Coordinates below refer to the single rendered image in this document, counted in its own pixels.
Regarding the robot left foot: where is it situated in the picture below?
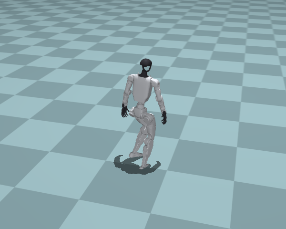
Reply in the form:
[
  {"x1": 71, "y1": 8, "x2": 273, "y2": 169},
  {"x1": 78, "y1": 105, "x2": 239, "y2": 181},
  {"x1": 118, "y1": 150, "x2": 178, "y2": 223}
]
[{"x1": 129, "y1": 152, "x2": 143, "y2": 158}]

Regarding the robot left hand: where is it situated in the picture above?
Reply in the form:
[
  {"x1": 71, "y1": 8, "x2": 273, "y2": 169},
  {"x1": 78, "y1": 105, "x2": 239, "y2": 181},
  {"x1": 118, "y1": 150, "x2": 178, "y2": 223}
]
[{"x1": 122, "y1": 104, "x2": 129, "y2": 117}]

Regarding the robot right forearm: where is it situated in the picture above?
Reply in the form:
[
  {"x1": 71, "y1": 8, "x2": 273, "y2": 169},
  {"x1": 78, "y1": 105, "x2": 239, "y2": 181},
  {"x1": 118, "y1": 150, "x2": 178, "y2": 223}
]
[{"x1": 158, "y1": 95, "x2": 166, "y2": 114}]

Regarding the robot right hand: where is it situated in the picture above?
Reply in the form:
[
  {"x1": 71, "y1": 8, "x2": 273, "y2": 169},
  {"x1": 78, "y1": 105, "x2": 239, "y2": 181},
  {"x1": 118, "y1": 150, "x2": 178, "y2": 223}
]
[{"x1": 162, "y1": 111, "x2": 166, "y2": 125}]

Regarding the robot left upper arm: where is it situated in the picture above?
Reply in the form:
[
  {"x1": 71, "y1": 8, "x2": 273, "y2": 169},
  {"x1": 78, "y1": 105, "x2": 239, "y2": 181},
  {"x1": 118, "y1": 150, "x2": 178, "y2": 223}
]
[{"x1": 124, "y1": 74, "x2": 135, "y2": 95}]

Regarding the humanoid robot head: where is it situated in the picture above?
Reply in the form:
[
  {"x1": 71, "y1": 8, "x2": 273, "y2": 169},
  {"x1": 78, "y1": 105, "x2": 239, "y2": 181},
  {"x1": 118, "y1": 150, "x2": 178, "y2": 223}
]
[{"x1": 138, "y1": 59, "x2": 152, "y2": 78}]

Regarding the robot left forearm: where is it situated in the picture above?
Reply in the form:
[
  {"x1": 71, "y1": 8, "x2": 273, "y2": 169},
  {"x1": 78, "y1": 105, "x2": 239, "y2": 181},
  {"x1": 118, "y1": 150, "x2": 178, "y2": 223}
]
[{"x1": 122, "y1": 93, "x2": 129, "y2": 107}]

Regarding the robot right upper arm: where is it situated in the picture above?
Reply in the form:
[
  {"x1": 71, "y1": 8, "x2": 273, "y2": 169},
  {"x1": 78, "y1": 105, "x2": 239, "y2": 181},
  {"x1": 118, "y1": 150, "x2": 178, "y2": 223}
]
[{"x1": 151, "y1": 78, "x2": 162, "y2": 102}]

